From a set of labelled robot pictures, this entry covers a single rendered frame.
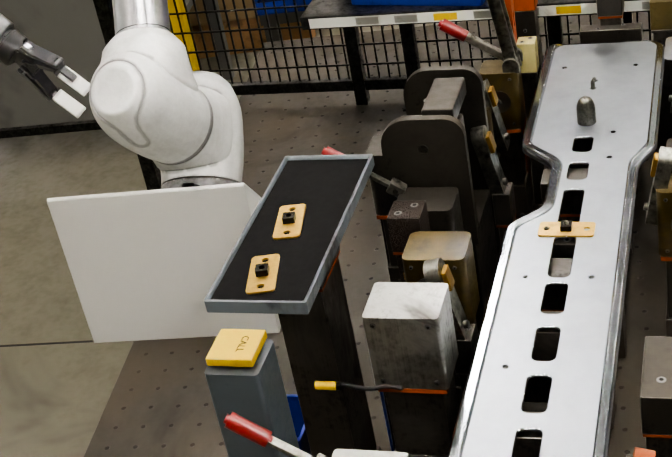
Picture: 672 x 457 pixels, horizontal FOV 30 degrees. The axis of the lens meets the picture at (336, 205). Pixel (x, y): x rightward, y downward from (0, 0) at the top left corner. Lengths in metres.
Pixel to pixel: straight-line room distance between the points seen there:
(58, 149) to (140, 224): 2.63
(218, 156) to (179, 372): 0.40
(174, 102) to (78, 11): 2.23
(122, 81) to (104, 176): 2.41
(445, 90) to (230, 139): 0.55
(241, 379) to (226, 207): 0.71
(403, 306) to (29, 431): 1.98
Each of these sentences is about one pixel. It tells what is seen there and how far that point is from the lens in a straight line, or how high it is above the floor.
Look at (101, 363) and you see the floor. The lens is 3.61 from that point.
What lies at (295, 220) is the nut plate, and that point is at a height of 1.16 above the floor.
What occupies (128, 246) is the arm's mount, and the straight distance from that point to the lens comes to 2.27.
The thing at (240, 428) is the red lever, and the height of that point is 1.12.
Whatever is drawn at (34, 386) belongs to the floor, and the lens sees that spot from 3.61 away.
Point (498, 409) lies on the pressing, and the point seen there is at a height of 1.00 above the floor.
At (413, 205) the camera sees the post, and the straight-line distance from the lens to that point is 1.83.
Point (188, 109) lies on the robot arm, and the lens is 2.22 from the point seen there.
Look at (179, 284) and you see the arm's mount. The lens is 2.30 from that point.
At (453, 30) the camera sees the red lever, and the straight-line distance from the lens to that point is 2.29.
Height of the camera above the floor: 2.05
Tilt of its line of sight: 30 degrees down
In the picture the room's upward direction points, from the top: 11 degrees counter-clockwise
